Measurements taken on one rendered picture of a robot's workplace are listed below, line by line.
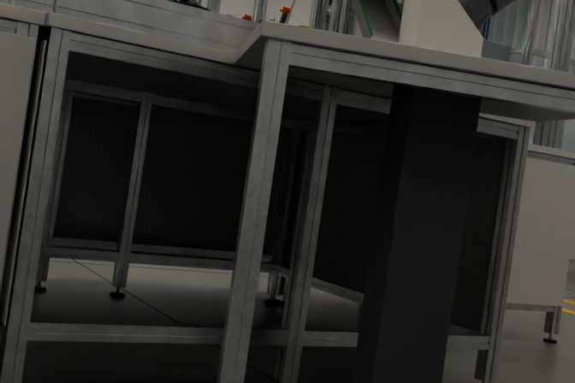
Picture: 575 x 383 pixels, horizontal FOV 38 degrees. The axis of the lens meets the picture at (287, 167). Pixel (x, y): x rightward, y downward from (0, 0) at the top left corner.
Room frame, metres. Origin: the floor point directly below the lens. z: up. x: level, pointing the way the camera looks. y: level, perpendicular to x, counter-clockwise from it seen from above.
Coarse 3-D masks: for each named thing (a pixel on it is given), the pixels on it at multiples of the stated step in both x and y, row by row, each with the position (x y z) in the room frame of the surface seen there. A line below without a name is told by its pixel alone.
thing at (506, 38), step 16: (528, 0) 3.68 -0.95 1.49; (496, 16) 3.59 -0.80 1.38; (512, 16) 3.63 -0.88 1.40; (528, 16) 3.68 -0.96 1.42; (352, 32) 3.71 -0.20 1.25; (480, 32) 3.55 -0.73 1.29; (496, 32) 3.60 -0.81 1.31; (512, 32) 3.64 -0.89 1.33; (496, 48) 3.60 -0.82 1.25; (512, 48) 3.65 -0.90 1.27
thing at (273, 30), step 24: (264, 24) 1.54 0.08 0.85; (240, 48) 1.89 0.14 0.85; (336, 48) 1.56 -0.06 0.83; (360, 48) 1.57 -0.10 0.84; (384, 48) 1.58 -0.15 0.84; (408, 48) 1.58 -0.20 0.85; (288, 72) 2.03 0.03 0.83; (312, 72) 1.97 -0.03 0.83; (480, 72) 1.61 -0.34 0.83; (504, 72) 1.62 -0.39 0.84; (528, 72) 1.62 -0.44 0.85; (552, 72) 1.63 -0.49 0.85; (384, 96) 2.26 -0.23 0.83; (528, 120) 2.36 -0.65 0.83; (552, 120) 2.27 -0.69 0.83
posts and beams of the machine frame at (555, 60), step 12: (564, 0) 3.69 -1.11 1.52; (564, 12) 3.69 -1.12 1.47; (564, 24) 3.71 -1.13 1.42; (552, 36) 3.72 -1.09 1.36; (564, 36) 3.70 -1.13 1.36; (552, 48) 3.72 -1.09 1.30; (564, 48) 3.71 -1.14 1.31; (552, 60) 3.71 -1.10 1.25; (540, 132) 3.72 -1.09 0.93; (552, 132) 3.71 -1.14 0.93; (540, 144) 3.71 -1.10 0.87
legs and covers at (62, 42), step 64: (64, 64) 1.84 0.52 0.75; (192, 64) 2.00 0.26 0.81; (320, 128) 2.19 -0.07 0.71; (384, 128) 3.15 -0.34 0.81; (512, 128) 2.54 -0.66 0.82; (128, 192) 3.35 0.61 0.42; (320, 192) 2.20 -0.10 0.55; (512, 192) 2.55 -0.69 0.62; (64, 256) 3.24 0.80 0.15; (128, 256) 3.37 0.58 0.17; (192, 256) 3.55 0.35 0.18; (320, 256) 3.49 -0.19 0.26; (512, 256) 2.57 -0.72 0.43; (0, 320) 1.86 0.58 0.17; (64, 320) 1.92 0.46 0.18
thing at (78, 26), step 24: (48, 24) 1.81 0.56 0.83; (72, 24) 1.83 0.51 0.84; (96, 24) 1.86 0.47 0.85; (168, 48) 1.95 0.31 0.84; (192, 48) 1.98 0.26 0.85; (72, 72) 2.90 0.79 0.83; (96, 72) 2.77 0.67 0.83; (120, 72) 2.65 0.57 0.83; (144, 72) 2.54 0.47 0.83; (168, 72) 2.44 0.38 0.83; (168, 96) 3.39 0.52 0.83; (192, 96) 3.21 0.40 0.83; (216, 96) 3.05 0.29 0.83; (240, 96) 2.90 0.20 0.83; (288, 96) 2.65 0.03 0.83; (336, 120) 3.40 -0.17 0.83; (360, 120) 3.22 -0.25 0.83; (384, 120) 3.06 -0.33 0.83; (504, 120) 2.50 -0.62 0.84
